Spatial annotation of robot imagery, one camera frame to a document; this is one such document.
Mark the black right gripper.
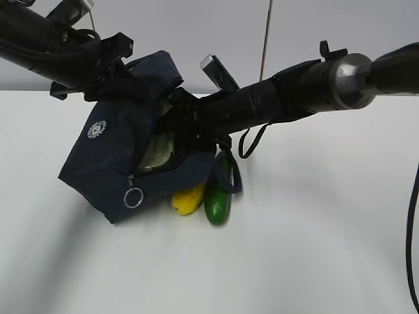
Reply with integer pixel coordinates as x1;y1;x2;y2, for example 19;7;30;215
158;88;232;150

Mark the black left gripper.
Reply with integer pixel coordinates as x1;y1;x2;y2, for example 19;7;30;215
50;33;152;101

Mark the yellow lemon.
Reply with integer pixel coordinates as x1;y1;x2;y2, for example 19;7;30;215
172;183;205;216

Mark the dark blue lunch bag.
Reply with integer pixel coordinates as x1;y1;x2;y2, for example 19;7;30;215
58;50;242;224

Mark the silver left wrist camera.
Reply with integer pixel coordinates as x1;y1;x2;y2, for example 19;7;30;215
46;0;94;26

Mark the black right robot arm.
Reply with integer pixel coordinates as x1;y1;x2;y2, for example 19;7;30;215
156;41;418;140

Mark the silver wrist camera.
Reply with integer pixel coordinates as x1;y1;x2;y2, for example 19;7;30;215
46;0;94;26
200;54;240;92

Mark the green lid glass container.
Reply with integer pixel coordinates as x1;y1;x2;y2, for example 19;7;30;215
136;98;175;172

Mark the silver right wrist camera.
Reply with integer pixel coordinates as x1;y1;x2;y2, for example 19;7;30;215
200;54;240;92

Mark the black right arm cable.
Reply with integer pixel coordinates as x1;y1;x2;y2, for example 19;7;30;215
405;160;419;307

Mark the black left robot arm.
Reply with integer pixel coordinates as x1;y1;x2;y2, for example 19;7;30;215
1;1;151;102

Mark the green cucumber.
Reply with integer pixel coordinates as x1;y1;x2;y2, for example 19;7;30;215
204;152;232;226

